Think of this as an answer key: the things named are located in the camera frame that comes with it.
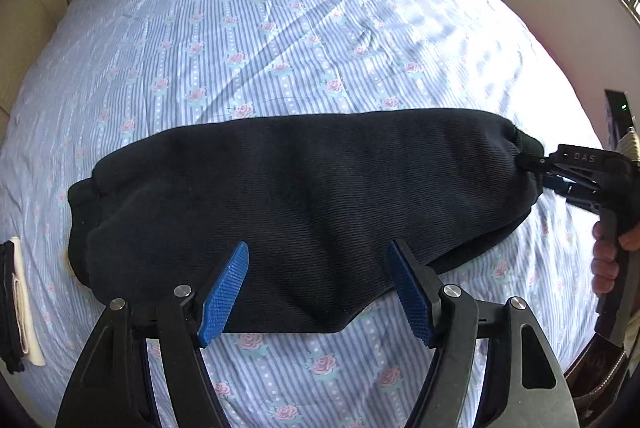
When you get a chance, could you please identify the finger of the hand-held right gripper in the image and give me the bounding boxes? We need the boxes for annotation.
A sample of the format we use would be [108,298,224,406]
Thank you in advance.
[519,143,610,181]
[541,176,606,213]

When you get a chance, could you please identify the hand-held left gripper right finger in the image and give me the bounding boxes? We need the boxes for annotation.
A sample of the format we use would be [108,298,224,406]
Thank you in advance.
[387,237,583,428]

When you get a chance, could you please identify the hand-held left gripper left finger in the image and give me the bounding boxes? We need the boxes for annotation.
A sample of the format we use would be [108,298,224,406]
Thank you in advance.
[55,240,251,428]

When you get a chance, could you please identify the black pants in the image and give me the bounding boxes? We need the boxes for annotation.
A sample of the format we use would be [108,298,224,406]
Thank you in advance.
[67,108,547,335]

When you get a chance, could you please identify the person's right hand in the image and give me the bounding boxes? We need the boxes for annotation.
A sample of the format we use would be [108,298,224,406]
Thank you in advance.
[590,218,640,297]

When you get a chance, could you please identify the beige cloth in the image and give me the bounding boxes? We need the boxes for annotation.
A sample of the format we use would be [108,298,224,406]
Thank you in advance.
[617,128,640,161]

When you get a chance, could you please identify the brown wooden furniture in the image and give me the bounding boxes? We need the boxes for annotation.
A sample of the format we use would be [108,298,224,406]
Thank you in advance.
[564,337,632,415]

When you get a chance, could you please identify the folded black and white clothes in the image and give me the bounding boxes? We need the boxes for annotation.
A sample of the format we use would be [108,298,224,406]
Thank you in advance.
[0,237,47,375]

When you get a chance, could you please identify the floral striped bed sheet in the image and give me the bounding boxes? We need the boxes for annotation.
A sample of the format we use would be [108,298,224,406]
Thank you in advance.
[0,0,608,428]

